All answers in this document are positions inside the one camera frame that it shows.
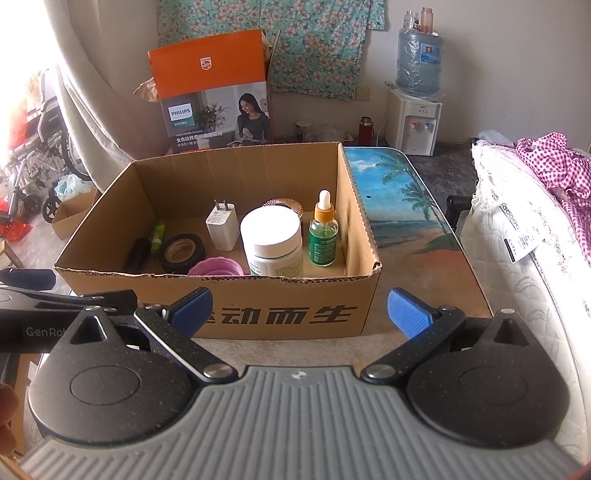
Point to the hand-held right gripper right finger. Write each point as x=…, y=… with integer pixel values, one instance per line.
x=408, y=314

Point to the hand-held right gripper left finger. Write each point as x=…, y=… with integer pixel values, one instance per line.
x=191, y=305

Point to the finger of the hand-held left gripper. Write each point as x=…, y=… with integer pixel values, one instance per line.
x=27, y=279
x=69, y=300

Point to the pink ridged cup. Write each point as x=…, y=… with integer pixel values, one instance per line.
x=214, y=267

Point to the black tape roll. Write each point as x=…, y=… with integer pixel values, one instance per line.
x=196, y=249

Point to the small black tube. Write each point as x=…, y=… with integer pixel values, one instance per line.
x=135, y=256

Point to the small green tube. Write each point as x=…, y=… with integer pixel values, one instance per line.
x=158, y=237

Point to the white charger plug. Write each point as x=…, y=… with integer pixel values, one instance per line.
x=221, y=226

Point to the green dropper bottle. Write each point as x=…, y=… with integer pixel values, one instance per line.
x=323, y=240

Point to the gold ridged lid jar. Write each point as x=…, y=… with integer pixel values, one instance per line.
x=282, y=204

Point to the large brown cardboard box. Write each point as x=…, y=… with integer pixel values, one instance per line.
x=258, y=175

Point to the person's left hand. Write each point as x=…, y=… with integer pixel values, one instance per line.
x=5, y=406

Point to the red plastic bag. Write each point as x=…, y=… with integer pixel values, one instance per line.
x=14, y=221

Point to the small brown cardboard box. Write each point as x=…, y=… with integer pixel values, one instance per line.
x=69, y=217

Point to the pale green plastic bag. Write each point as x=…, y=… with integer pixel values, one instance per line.
x=69, y=187

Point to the white mattress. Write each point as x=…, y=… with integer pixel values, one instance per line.
x=531, y=323

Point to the white mattress tag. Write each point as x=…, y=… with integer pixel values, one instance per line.
x=521, y=235

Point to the folded wheelchair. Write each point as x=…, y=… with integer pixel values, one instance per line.
x=46, y=138

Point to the red thermos bottle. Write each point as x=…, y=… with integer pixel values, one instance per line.
x=365, y=131

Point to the white water dispenser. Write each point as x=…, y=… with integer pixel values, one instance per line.
x=413, y=124

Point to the clear plastic bag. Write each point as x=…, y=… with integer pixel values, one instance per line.
x=330, y=134

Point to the beige curtain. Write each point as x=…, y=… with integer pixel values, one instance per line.
x=92, y=83

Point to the white lidded floor jar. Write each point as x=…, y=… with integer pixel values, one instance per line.
x=304, y=131

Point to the pink checked cloth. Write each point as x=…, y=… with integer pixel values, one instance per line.
x=554, y=166

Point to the brown paper bag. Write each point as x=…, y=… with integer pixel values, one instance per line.
x=147, y=90

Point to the orange printed appliance box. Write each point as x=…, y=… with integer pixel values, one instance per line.
x=207, y=60

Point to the blue water jug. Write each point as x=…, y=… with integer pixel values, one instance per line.
x=418, y=60

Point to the clear small bottle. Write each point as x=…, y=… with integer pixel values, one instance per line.
x=410, y=21

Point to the pink small bottle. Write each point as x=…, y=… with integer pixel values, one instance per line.
x=426, y=21

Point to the wall socket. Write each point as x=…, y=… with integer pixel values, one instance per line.
x=364, y=93

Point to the floral wall cloth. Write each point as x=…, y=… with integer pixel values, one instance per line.
x=314, y=41

